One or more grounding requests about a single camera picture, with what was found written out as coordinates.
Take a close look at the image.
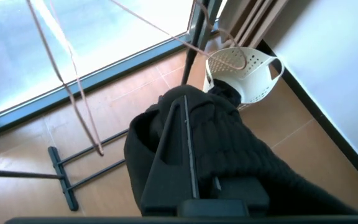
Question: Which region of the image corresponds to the black clothes rack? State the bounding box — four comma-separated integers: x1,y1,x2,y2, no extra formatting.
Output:
0,0,211,212

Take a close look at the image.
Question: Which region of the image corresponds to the brown curtain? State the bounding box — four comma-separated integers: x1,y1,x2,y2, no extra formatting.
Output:
218,0,288,49

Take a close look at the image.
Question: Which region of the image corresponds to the window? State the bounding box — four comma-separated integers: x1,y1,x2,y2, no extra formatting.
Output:
0,0,226,153

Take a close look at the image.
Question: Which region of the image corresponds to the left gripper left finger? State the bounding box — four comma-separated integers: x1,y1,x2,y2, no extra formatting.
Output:
140,95,199,217

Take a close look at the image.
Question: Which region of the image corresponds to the white laundry basket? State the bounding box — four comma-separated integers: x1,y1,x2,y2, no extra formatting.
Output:
203,46,285,111

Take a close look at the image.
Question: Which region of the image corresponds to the black garment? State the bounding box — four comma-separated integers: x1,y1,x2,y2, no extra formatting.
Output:
123,84,358,217

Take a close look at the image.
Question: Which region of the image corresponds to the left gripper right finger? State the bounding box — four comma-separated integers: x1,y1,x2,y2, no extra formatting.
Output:
215,177,270,216

